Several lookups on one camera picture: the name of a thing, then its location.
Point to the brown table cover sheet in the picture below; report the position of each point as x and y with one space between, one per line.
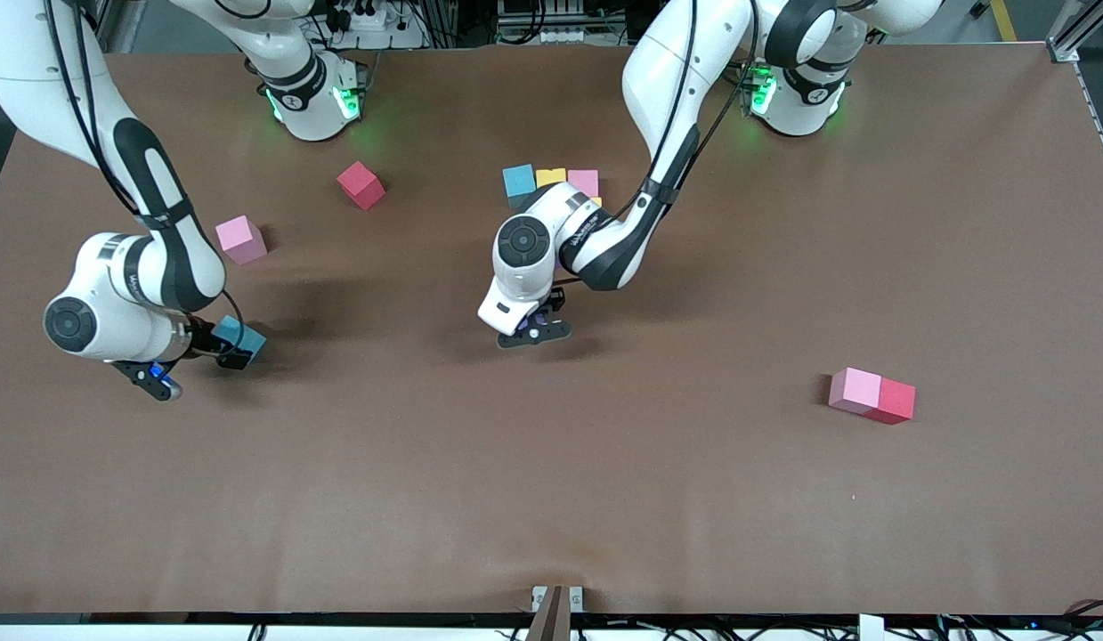
551 516

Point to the purple foam block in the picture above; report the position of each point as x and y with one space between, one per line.
540 317

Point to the pink foam block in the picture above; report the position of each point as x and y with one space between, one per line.
239 239
585 181
854 389

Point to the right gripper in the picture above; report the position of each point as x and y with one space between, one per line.
206 342

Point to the brown camera mount with bracket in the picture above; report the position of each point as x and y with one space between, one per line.
551 619

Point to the blue foam block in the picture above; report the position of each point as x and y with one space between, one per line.
519 182
239 331

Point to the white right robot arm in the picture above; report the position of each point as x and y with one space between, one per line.
115 329

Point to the white power strip with plugs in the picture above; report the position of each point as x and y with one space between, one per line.
373 20

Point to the white slotted power strip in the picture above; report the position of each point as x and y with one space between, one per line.
551 36

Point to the aluminium frame profile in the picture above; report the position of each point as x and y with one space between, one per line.
1072 36

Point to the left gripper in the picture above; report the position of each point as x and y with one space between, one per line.
551 305

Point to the small white box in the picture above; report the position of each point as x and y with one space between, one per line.
871 628

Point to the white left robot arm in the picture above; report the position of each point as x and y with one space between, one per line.
515 276

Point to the silver perforated edge rail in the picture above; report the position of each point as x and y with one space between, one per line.
1098 120

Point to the red foam block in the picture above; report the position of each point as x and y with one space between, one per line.
894 401
360 184

